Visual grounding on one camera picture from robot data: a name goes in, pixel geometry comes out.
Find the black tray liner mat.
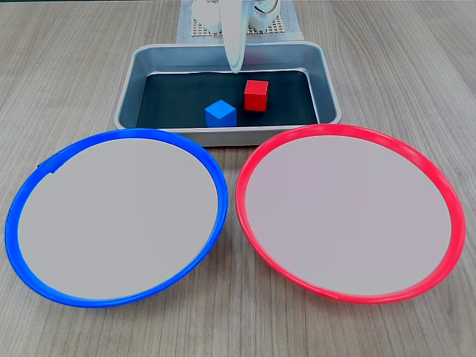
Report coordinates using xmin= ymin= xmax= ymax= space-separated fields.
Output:
xmin=135 ymin=69 xmax=321 ymax=128

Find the red cube block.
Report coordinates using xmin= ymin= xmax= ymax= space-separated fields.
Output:
xmin=243 ymin=80 xmax=269 ymax=112

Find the red rimmed white dish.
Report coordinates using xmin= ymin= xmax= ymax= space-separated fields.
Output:
xmin=234 ymin=123 xmax=466 ymax=305

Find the blue rimmed white dish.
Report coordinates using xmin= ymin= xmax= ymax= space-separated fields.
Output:
xmin=4 ymin=127 xmax=228 ymax=309

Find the silver metal tray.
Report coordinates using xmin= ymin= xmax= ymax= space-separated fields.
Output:
xmin=113 ymin=41 xmax=343 ymax=148

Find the white mesh mat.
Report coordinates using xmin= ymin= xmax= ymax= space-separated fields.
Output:
xmin=191 ymin=13 xmax=288 ymax=38

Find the clear plastic sheet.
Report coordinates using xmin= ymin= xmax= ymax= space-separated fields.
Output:
xmin=176 ymin=0 xmax=305 ymax=45

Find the blue cube block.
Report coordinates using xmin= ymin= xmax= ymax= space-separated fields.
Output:
xmin=204 ymin=99 xmax=238 ymax=128

